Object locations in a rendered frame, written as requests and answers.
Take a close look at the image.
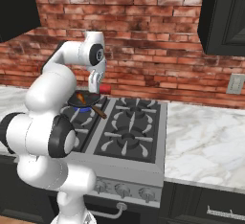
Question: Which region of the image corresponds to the grey wall socket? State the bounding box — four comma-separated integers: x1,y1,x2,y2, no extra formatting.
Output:
226,73,245,96

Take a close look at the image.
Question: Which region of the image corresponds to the black panelled upper cupboard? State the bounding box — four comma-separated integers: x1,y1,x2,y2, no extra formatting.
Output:
197,0,245,57

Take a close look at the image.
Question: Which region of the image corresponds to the black frying pan wooden handle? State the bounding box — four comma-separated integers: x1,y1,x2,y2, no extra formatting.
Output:
67,92,108,120

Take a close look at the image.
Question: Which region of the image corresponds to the grey gas hob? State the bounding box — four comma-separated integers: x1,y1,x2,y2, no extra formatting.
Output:
58,95,169,210

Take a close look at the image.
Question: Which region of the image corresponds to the brown chicken piece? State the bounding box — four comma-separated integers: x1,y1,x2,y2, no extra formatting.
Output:
76,94,87,105

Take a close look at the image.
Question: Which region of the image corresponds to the silver drawer handle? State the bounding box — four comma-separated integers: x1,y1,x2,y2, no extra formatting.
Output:
206,205,245,222

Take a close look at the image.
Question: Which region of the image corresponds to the grey oven door handle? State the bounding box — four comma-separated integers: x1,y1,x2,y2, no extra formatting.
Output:
90,201,128,220

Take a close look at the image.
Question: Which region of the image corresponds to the black lower cupboard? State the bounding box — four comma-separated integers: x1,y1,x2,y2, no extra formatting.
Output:
0,153,62,224

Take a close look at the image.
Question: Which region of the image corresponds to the black narrow cupboard panel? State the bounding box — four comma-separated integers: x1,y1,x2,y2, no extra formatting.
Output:
159,181,196,224

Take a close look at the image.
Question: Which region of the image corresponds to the black oven door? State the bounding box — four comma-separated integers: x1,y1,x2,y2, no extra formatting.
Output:
83,201,161,224

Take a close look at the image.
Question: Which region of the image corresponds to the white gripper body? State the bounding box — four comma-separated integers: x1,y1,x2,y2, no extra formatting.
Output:
88,69,106,94

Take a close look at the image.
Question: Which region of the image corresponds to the red cylindrical object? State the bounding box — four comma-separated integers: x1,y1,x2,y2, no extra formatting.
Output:
99,83,112,96

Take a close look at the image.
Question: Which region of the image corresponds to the grey hob knob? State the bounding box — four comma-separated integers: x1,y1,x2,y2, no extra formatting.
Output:
138,187,156,204
94,180,108,194
114,183,132,199

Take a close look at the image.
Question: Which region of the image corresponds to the black drawer front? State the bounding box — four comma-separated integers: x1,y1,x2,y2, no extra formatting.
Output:
193,187,245,224

